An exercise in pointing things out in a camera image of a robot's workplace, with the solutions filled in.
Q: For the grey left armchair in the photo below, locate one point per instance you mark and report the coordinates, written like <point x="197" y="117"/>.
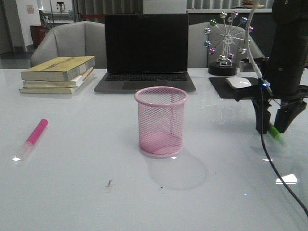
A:
<point x="75" y="39"/>

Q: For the bottom yellow book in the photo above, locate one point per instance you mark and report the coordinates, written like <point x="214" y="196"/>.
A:
<point x="48" y="90"/>

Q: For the red trash bin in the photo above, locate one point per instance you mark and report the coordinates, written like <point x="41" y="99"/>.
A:
<point x="37" y="34"/>

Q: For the white computer mouse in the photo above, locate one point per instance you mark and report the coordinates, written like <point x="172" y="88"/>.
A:
<point x="238" y="82"/>

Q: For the yellow book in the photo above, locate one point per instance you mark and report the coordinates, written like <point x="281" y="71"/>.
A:
<point x="59" y="69"/>
<point x="48" y="90"/>

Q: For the fruit bowl on counter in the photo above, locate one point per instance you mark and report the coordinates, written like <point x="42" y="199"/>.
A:
<point x="249" y="4"/>

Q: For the grey right armchair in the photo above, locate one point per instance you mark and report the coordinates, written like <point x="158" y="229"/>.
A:
<point x="198" y="56"/>

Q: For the red barrier belt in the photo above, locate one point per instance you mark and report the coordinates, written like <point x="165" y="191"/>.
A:
<point x="92" y="15"/>

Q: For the black mouse pad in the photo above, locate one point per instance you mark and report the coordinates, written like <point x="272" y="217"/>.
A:
<point x="226" y="92"/>

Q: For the pink highlighter pen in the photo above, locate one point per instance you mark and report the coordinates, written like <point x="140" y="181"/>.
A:
<point x="25" y="150"/>

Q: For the green highlighter pen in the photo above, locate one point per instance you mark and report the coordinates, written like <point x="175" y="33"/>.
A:
<point x="275" y="134"/>

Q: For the top yellow book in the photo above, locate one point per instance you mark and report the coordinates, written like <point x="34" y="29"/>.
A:
<point x="59" y="69"/>

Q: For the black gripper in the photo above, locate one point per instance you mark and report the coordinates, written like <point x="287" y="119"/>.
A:
<point x="280" y="83"/>

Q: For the grey armchair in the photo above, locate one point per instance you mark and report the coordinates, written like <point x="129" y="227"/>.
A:
<point x="198" y="56"/>
<point x="75" y="39"/>

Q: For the black laptop computer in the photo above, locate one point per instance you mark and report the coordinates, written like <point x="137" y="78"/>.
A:
<point x="146" y="50"/>

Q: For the pink mesh pen holder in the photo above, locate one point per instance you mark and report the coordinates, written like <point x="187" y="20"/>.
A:
<point x="161" y="120"/>

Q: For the middle white book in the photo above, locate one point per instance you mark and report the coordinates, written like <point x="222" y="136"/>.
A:
<point x="74" y="83"/>

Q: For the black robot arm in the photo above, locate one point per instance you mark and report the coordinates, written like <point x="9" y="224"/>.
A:
<point x="290" y="44"/>

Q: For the ferris wheel desk toy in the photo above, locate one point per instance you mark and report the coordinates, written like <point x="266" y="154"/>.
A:
<point x="224" y="42"/>

